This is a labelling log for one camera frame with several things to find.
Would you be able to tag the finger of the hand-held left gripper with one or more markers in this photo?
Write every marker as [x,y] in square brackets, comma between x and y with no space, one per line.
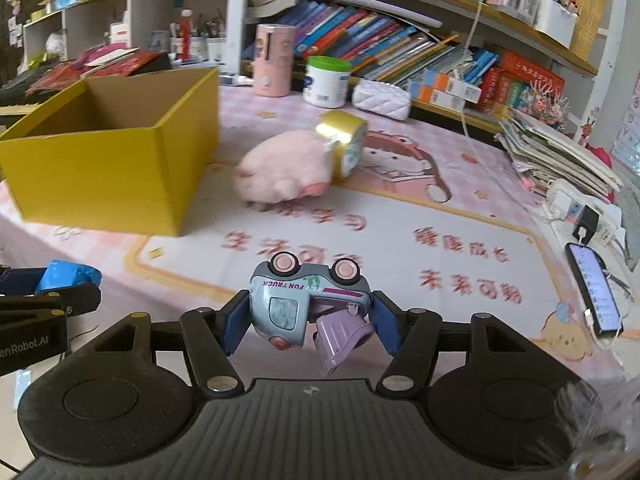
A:
[75,300]
[20,280]

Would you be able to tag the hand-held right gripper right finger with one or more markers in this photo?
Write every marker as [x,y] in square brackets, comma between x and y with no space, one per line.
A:
[387,327]

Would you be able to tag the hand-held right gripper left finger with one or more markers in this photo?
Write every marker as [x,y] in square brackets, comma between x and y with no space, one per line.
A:
[235,326]

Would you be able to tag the blue purple toy truck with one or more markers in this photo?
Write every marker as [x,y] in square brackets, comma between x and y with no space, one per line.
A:
[285,305]

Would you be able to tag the yellow cardboard box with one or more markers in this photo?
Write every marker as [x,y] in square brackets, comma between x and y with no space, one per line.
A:
[100,175]

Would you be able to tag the pink checked printed tablecloth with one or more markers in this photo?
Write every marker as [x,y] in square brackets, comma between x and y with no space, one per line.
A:
[390,220]

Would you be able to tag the pink plush pig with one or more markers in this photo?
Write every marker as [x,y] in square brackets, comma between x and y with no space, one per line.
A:
[285,170]

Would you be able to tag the black electronic keyboard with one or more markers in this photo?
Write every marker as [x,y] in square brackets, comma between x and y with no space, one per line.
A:
[20,92]

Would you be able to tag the gold tape roll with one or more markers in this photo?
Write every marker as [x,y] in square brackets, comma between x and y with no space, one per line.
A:
[345,142]

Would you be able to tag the black smartphone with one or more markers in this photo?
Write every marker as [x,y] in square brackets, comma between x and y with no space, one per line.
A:
[595,290]

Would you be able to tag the black charger plug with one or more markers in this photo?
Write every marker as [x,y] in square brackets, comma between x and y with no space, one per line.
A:
[586,222]

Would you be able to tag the white quilted pouch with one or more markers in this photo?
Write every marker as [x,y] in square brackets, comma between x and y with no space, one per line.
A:
[382,100]

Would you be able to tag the red glossy papers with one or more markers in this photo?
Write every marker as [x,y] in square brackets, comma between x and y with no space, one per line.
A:
[115,67]

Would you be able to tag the orange white carton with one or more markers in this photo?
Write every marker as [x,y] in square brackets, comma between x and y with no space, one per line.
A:
[440,99]
[450,82]

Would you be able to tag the stack of magazines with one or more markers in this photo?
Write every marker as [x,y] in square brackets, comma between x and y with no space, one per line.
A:
[555,155]

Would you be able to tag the white power strip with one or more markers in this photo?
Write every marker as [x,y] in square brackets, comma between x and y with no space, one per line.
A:
[607,222]

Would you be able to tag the white jar green lid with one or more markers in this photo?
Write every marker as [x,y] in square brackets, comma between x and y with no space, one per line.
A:
[326,85]

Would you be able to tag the white box red label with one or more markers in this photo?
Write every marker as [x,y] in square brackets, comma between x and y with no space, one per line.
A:
[120,35]

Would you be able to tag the pink cylindrical dispenser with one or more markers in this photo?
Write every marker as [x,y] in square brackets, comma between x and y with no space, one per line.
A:
[272,60]

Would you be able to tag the red boxed book set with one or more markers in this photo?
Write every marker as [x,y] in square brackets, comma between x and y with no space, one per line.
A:
[525,80]

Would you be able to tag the row of colourful books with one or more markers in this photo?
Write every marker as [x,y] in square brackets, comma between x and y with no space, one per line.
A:
[380,42]

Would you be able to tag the red tassel ornament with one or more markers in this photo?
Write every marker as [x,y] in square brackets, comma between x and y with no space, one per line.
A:
[186,30]

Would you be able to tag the white shelf unit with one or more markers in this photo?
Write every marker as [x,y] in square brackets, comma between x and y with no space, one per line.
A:
[150,0]

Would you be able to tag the wooden bookshelf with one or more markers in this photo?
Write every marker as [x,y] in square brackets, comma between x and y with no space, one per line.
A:
[500,15]

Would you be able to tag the white storage box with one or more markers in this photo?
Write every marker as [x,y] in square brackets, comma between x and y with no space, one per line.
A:
[555,20]

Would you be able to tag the wicker basket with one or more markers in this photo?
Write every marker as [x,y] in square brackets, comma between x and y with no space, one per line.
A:
[590,15]

